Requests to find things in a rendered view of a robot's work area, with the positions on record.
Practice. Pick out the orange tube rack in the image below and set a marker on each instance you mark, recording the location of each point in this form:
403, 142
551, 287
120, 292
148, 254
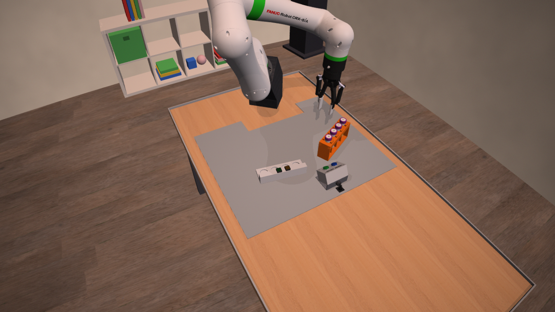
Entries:
326, 150

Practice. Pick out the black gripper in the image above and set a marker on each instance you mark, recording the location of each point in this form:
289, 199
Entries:
330, 80

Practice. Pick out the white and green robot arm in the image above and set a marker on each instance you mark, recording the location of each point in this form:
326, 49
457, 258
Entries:
233, 41

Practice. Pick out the grey flat mat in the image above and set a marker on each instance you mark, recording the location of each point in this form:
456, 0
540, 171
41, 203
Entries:
233, 154

